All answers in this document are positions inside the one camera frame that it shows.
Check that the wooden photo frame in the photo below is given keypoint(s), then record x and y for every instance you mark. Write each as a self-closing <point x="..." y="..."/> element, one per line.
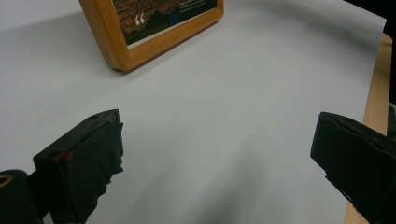
<point x="124" y="40"/>

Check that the white work board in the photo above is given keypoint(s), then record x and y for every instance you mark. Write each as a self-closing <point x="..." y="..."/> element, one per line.
<point x="218" y="130"/>

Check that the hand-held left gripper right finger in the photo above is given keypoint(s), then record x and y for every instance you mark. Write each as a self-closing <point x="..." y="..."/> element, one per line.
<point x="361" y="158"/>

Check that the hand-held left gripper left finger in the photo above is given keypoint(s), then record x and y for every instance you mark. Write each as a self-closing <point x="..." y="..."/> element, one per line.
<point x="81" y="161"/>

